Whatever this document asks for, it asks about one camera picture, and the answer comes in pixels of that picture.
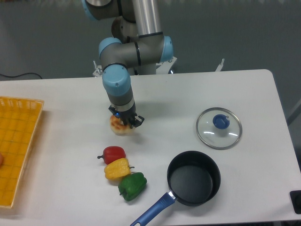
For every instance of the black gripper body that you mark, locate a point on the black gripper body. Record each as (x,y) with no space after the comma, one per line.
(128,116)

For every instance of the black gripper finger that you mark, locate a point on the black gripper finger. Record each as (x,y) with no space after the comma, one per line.
(135,121)
(116,114)

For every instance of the glazed twisted donut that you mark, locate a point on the glazed twisted donut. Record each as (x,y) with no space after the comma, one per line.
(119,128)

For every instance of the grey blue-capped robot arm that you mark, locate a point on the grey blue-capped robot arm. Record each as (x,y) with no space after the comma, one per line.
(122,51)

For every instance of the red bell pepper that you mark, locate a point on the red bell pepper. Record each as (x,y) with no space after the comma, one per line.
(112,153)

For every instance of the yellow bell pepper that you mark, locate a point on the yellow bell pepper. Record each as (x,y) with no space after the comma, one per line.
(118,169)

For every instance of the green bell pepper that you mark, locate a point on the green bell pepper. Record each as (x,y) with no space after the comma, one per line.
(131,186)

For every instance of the glass lid blue knob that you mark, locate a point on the glass lid blue knob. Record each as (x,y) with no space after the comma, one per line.
(219,128)

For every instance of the yellow woven basket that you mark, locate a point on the yellow woven basket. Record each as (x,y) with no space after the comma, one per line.
(19,118)

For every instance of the black device at table edge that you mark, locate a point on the black device at table edge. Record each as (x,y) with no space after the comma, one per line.
(296,200)

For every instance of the black saucepan blue handle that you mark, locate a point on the black saucepan blue handle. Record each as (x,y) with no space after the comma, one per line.
(193,179)

